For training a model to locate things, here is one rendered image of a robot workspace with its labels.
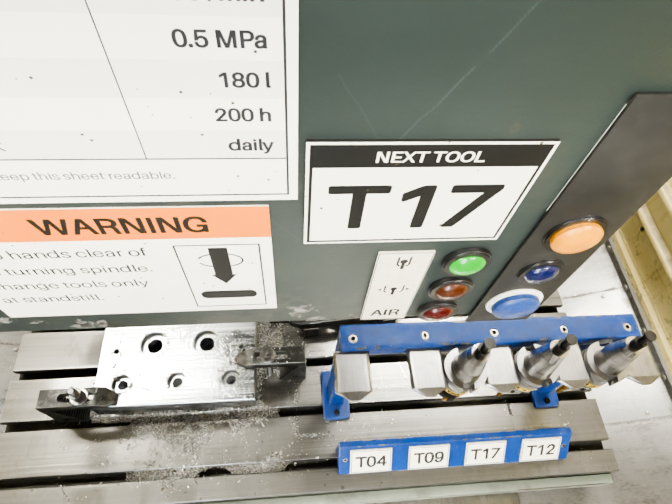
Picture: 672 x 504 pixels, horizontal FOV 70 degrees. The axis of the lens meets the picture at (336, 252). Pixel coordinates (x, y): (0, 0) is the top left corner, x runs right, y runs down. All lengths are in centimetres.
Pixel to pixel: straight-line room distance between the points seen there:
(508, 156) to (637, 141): 5
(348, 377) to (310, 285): 45
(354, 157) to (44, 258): 16
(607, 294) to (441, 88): 127
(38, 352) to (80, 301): 88
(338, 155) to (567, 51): 8
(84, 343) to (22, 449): 22
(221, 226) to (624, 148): 17
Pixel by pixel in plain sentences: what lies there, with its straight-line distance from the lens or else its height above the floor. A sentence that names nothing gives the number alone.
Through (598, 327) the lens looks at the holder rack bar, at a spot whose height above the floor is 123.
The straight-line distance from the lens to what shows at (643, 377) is 88.
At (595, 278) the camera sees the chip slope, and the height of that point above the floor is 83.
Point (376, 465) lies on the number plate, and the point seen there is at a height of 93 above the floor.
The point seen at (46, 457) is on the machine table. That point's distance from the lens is 111.
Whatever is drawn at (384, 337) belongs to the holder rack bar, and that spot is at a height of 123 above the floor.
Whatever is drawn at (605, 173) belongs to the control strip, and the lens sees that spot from 24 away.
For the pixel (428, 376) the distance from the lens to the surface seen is 74.
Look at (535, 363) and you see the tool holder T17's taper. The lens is 76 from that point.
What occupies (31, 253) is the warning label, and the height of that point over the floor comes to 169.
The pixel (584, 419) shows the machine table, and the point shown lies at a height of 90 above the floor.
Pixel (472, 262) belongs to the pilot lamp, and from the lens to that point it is 27.
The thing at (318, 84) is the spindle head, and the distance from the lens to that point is 17.
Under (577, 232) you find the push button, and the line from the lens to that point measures 26.
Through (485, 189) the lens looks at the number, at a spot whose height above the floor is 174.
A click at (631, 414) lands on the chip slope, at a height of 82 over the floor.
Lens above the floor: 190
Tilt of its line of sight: 59 degrees down
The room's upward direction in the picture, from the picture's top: 8 degrees clockwise
